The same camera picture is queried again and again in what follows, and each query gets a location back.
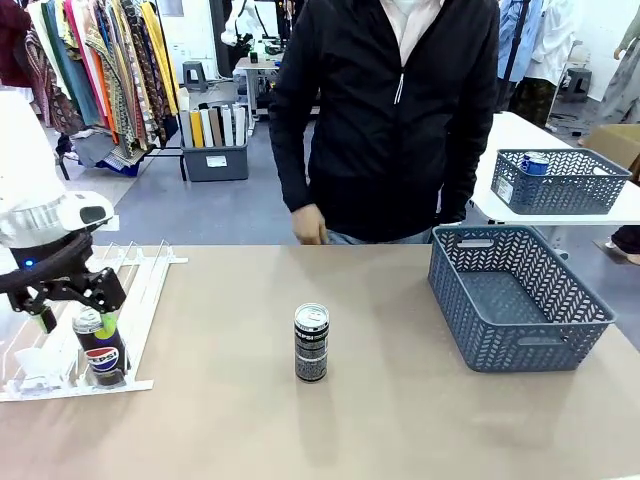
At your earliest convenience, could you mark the cardboard box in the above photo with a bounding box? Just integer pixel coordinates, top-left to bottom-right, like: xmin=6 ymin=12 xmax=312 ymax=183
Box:
xmin=583 ymin=122 xmax=640 ymax=172

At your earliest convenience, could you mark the white hanging garment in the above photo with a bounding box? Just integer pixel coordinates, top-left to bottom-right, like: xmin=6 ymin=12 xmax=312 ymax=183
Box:
xmin=528 ymin=0 xmax=577 ymax=87

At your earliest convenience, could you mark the black stand pole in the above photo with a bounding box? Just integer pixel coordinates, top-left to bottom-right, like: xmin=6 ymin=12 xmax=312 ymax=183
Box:
xmin=501 ymin=0 xmax=532 ymax=85

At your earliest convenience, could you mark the maroon hanging garment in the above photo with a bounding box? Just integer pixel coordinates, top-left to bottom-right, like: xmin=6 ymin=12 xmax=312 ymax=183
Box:
xmin=0 ymin=0 xmax=34 ymax=87

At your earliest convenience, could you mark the mannequin in grey dress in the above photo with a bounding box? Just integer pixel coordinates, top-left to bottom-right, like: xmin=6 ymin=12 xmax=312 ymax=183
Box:
xmin=597 ymin=19 xmax=640 ymax=125

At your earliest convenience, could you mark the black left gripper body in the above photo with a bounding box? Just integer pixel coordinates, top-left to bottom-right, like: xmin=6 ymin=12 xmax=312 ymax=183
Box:
xmin=8 ymin=231 xmax=96 ymax=297

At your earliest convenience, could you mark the person's right forearm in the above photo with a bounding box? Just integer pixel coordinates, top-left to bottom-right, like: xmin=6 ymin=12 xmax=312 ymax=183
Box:
xmin=274 ymin=119 xmax=324 ymax=214

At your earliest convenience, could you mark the person's left forearm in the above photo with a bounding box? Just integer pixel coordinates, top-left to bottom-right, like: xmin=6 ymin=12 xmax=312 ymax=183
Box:
xmin=437 ymin=119 xmax=499 ymax=225

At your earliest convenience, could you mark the grey plastic lattice basket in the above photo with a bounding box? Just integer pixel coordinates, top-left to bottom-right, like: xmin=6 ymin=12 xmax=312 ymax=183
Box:
xmin=427 ymin=224 xmax=619 ymax=374

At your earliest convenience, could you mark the grey equipment table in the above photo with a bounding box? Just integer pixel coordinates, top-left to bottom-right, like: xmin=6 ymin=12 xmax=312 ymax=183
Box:
xmin=233 ymin=42 xmax=282 ymax=124

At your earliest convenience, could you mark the yellow hanging garment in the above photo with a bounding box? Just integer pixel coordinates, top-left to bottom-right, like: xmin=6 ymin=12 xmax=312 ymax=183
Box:
xmin=139 ymin=0 xmax=180 ymax=117

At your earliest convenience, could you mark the white side table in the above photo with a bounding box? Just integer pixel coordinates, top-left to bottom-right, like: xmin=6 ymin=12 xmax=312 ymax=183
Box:
xmin=468 ymin=110 xmax=640 ymax=251

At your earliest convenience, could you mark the patterned hanging garment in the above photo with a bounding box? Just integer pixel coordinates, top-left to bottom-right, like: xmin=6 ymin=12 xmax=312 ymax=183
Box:
xmin=83 ymin=0 xmax=151 ymax=151

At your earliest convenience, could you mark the white material roll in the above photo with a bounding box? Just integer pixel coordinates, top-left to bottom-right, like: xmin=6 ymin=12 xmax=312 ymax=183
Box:
xmin=221 ymin=104 xmax=236 ymax=148
xmin=232 ymin=103 xmax=248 ymax=147
xmin=199 ymin=106 xmax=215 ymax=149

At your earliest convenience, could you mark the person's right hand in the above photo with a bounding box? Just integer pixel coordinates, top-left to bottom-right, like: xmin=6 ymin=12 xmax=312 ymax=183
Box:
xmin=290 ymin=203 xmax=330 ymax=247

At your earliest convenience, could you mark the black patterned Pepsi can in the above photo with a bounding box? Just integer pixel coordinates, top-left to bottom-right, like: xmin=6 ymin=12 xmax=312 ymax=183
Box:
xmin=293 ymin=302 xmax=332 ymax=385

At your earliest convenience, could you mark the grey plastic stool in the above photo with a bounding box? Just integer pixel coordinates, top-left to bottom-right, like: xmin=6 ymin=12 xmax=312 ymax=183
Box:
xmin=558 ymin=67 xmax=594 ymax=104
xmin=181 ymin=60 xmax=211 ymax=93

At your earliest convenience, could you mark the black Pepsi can lime accent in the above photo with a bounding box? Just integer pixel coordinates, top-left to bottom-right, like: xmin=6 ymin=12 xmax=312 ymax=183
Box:
xmin=71 ymin=305 xmax=132 ymax=389

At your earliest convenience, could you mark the brown material roll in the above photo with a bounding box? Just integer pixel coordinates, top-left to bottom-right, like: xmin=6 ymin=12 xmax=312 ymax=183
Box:
xmin=208 ymin=106 xmax=224 ymax=148

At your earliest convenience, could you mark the teal hanging garment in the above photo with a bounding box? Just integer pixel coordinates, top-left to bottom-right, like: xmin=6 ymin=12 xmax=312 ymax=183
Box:
xmin=40 ymin=0 xmax=101 ymax=129

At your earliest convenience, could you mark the person in black jacket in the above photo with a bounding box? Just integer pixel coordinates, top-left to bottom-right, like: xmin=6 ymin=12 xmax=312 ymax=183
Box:
xmin=268 ymin=0 xmax=501 ymax=246

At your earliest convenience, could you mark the dark patterned skirt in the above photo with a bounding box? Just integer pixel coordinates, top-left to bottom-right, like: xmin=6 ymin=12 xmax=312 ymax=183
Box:
xmin=513 ymin=77 xmax=557 ymax=129

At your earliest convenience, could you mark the grey basket with white label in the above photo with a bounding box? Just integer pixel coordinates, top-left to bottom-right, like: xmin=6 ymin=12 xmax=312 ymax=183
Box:
xmin=489 ymin=147 xmax=634 ymax=217

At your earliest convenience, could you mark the yellow material roll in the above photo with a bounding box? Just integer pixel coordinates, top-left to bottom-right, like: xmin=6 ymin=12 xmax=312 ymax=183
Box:
xmin=189 ymin=108 xmax=206 ymax=149

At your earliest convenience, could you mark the grey storage bin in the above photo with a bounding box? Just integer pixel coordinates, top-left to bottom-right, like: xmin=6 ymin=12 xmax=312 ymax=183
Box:
xmin=180 ymin=141 xmax=250 ymax=183

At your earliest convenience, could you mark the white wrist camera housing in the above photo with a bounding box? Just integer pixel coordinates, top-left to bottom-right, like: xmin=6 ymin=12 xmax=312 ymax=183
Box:
xmin=53 ymin=191 xmax=120 ymax=234

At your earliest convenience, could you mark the light blue hanging shirt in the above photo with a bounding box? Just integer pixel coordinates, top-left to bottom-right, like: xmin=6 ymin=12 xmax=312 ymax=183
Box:
xmin=497 ymin=0 xmax=532 ymax=81

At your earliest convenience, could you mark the cloth pile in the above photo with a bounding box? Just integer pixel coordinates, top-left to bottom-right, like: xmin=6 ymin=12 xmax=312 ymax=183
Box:
xmin=69 ymin=128 xmax=151 ymax=177

